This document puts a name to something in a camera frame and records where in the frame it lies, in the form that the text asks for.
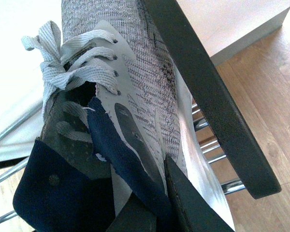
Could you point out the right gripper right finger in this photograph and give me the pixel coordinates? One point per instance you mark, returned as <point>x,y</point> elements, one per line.
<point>190,211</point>

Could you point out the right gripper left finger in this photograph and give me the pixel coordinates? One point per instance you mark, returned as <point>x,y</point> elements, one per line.
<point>134,217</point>

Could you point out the grey sneaker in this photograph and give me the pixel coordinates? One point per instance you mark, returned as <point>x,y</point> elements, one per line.
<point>114,107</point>

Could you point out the black metal shoe rack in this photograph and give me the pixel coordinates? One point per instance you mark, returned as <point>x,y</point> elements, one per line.
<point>206,88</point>

